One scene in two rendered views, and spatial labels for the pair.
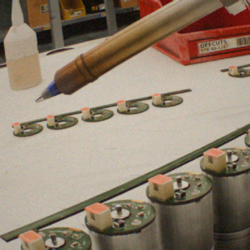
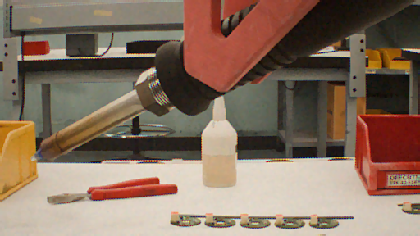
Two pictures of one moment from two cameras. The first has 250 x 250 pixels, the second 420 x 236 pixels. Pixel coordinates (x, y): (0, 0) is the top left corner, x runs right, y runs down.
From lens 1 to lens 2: 0.13 m
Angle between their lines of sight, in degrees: 21
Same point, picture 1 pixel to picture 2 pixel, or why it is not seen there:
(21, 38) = (218, 135)
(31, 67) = (225, 167)
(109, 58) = (70, 137)
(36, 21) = (340, 132)
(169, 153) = not seen: outside the picture
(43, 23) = not seen: hidden behind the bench
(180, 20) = (115, 115)
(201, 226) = not seen: outside the picture
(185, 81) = (357, 209)
